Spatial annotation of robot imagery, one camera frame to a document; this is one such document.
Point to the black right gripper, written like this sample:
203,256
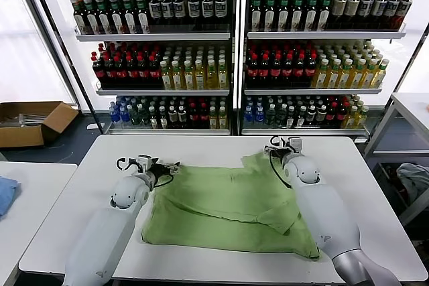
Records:
278,153

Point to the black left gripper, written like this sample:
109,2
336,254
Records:
159,172

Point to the green polo shirt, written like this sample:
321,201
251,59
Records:
218,199

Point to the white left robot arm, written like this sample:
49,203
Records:
100,232

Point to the blue water bottle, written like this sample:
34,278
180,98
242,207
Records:
124,116
260,115
249,115
115,115

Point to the white cap dark drink bottle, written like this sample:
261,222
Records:
163,119
301,118
321,114
311,114
291,118
153,119
173,115
182,115

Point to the small yellow juice bottle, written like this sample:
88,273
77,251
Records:
363,117
213,120
223,120
352,118

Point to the red label dark soda bottle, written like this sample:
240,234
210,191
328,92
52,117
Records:
204,116
342,112
194,116
332,112

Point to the red cap cola bottle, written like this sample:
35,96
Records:
300,71
312,71
155,74
99,74
277,71
143,74
265,71
110,74
288,71
132,74
253,71
120,74

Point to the white paper scrap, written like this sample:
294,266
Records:
91,126

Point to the white metal shelf rack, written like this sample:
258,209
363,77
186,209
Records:
318,35
151,37

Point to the green cap dark drink bottle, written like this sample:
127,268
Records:
324,14
284,14
102,19
90,19
142,18
129,18
298,14
311,14
80,19
270,14
256,14
116,18

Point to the red fabric piece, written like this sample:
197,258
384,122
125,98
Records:
401,188

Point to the white cap blue label bottle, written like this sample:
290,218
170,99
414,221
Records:
379,9
366,9
405,11
193,9
392,10
167,9
154,9
207,8
220,8
179,9

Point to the pale blue cloth bundle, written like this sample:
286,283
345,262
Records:
414,179

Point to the clear plastic packaging bundle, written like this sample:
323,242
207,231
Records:
27,119

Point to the brown cardboard box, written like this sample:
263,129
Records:
20,136

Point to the white cap beige label bottle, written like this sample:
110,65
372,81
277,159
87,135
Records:
339,9
352,9

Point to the black slanted window bar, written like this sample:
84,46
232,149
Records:
408,64
55,31

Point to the blue folded cloth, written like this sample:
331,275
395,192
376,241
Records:
6,195

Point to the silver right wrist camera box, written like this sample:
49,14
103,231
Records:
295,145

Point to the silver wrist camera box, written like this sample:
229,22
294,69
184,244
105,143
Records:
144,161
295,145

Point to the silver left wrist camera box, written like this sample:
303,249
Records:
144,161

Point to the grey frame white table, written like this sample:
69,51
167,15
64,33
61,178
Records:
411,106

